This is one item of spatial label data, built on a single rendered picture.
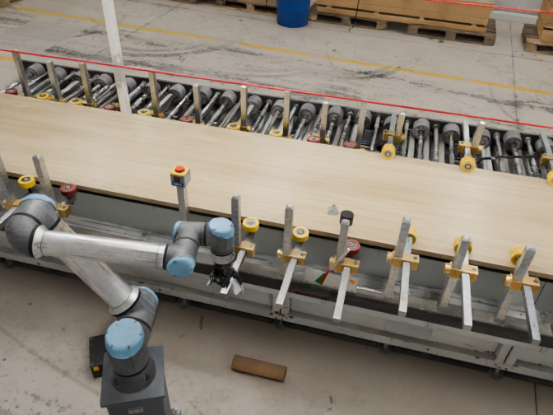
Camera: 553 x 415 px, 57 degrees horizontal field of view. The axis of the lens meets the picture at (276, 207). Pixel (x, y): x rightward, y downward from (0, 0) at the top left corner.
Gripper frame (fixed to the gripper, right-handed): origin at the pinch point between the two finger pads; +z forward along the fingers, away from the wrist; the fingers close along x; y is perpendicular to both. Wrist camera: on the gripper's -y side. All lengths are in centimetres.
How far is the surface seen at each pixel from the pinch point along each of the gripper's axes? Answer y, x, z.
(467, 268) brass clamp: -45, 93, -3
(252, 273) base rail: -33.8, -1.8, 24.0
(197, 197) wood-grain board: -56, -42, 4
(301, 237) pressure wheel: -45.7, 18.6, 3.3
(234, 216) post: -34.9, -10.9, -9.1
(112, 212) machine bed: -50, -92, 24
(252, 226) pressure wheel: -44.7, -6.2, 3.1
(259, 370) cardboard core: -24, 7, 87
